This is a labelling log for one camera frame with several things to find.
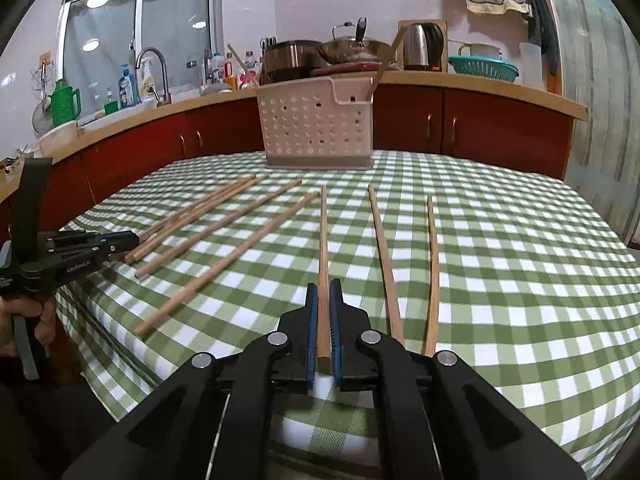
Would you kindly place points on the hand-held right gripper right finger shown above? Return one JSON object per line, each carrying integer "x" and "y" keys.
{"x": 336, "y": 330}

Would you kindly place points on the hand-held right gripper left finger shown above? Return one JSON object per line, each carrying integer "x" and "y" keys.
{"x": 312, "y": 330}

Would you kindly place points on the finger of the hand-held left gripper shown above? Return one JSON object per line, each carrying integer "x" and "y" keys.
{"x": 70, "y": 271}
{"x": 90, "y": 241}

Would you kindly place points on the white perforated plastic basket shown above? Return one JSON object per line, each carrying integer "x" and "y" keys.
{"x": 310, "y": 125}

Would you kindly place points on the person's left hand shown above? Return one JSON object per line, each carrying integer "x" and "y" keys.
{"x": 47, "y": 325}

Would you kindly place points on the white plastic tub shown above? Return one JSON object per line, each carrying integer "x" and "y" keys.
{"x": 57, "y": 139}

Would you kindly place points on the green thermos jug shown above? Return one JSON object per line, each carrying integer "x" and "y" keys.
{"x": 65, "y": 105}

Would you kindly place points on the small green bottle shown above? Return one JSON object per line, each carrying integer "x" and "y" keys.
{"x": 110, "y": 106}

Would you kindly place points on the blue dish soap bottle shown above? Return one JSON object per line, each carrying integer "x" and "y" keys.
{"x": 128, "y": 87}

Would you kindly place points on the white spray bottle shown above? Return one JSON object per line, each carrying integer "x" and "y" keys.
{"x": 146, "y": 82}

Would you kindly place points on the green checked tablecloth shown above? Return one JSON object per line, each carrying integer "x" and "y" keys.
{"x": 500, "y": 285}

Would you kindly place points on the steel kitchen faucet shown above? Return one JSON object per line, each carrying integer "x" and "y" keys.
{"x": 162, "y": 70}

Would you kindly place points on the sliding glass window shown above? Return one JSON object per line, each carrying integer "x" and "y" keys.
{"x": 100, "y": 25}

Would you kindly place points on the white plastic bottle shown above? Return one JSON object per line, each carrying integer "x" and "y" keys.
{"x": 216, "y": 67}

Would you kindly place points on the cooking oil bottle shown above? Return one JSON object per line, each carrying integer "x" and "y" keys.
{"x": 230, "y": 75}

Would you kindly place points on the pink packet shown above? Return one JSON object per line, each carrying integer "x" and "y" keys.
{"x": 248, "y": 80}

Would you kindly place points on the red kitchen cabinets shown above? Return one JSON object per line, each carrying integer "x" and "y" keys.
{"x": 500, "y": 125}

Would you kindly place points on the red induction cooker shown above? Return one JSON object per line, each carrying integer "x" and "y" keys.
{"x": 350, "y": 67}

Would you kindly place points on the scissors in knife block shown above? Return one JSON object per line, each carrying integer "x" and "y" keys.
{"x": 267, "y": 42}

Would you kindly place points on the dark rice cooker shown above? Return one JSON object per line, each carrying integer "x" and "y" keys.
{"x": 290, "y": 62}

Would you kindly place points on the steel wok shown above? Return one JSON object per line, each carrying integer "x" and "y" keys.
{"x": 350, "y": 54}

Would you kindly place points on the wooden kitchen counter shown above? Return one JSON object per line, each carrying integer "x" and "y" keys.
{"x": 500, "y": 91}

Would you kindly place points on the steel electric kettle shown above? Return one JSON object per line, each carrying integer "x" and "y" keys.
{"x": 422, "y": 47}

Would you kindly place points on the glass wok lid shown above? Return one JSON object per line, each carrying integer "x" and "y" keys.
{"x": 345, "y": 32}

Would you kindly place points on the teal plastic colander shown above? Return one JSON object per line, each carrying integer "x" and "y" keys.
{"x": 482, "y": 69}

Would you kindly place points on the wooden cutting board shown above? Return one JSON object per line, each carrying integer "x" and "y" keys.
{"x": 405, "y": 23}

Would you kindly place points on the translucent plastic pitcher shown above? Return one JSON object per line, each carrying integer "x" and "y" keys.
{"x": 530, "y": 65}

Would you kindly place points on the frosted glass door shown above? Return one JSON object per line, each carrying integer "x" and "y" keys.
{"x": 600, "y": 85}

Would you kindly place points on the dark hanging cloth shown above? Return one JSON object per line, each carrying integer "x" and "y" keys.
{"x": 540, "y": 20}

